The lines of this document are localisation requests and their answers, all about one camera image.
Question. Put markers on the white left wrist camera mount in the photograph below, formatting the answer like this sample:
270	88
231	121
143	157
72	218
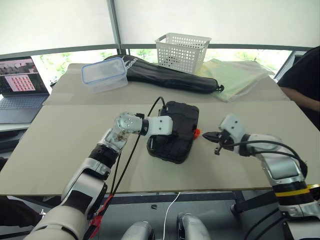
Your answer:
160	126

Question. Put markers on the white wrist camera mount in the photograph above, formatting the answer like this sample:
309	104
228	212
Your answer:
233	125
160	126

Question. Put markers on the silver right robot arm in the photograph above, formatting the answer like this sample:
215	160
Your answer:
282	165

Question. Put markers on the black racket bag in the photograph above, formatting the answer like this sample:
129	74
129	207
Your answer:
170	80

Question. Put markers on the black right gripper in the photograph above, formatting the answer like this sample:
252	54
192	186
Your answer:
225	140

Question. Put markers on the clear container with blue lid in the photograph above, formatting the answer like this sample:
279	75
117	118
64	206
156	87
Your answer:
102	72

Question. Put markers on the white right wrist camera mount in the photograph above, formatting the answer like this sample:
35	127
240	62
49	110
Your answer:
233	125

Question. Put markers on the pale green plastic folder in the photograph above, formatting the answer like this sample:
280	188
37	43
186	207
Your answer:
232	77

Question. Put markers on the silver left robot leg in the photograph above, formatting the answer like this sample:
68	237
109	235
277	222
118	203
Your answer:
137	231

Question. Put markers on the black plastic tool case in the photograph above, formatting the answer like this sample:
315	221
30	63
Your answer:
182	117

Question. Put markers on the silver robot leg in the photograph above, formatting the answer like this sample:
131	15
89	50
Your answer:
137	231
193	227

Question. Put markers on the grey window frame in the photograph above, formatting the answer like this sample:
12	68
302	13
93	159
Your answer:
116	25

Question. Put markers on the black table frame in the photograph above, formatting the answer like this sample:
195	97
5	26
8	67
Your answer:
200	197

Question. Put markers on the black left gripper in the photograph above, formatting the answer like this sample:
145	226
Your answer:
163	141

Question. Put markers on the grey laptop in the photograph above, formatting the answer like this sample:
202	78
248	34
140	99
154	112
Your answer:
20	105

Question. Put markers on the silver right robot leg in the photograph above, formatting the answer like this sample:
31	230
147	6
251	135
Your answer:
193	227

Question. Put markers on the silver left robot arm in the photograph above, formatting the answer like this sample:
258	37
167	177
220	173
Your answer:
82	185

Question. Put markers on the white perforated plastic basket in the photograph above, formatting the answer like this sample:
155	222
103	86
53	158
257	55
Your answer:
180	45

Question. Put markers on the person in black shirt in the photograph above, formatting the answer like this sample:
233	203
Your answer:
305	70

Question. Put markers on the small black floor object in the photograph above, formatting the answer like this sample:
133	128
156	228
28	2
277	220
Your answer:
153	206

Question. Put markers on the person's bare forearm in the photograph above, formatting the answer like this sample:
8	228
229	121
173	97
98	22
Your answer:
300	97

